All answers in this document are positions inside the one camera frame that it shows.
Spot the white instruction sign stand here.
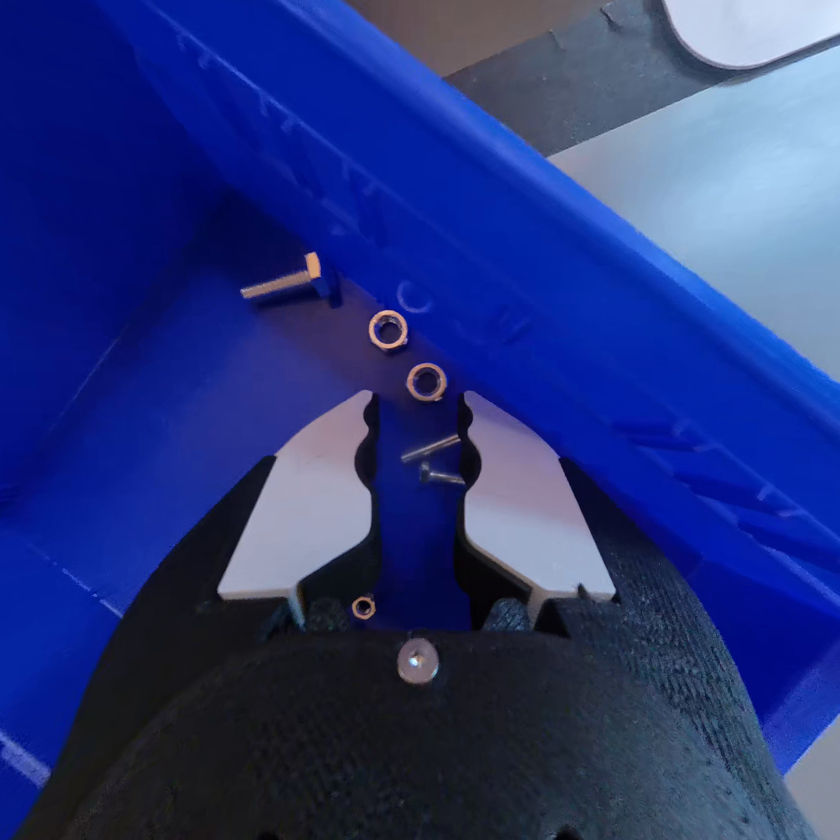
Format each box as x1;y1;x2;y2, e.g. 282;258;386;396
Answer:
659;0;840;70

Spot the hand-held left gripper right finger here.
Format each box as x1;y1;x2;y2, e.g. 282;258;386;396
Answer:
455;392;618;603

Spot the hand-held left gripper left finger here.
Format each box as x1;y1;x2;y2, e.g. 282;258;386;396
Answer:
218;390;382;601

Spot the blue plastic bin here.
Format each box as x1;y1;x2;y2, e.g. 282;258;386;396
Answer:
0;0;840;840

